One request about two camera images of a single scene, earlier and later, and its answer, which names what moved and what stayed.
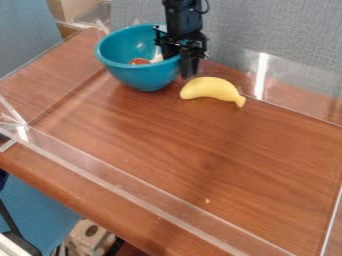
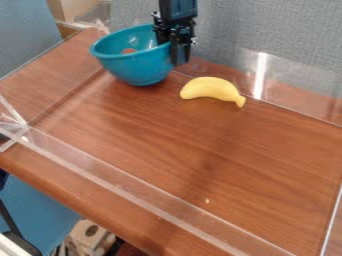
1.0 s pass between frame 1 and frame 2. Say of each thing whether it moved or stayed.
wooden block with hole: stayed
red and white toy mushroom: moved
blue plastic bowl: moved
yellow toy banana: stayed
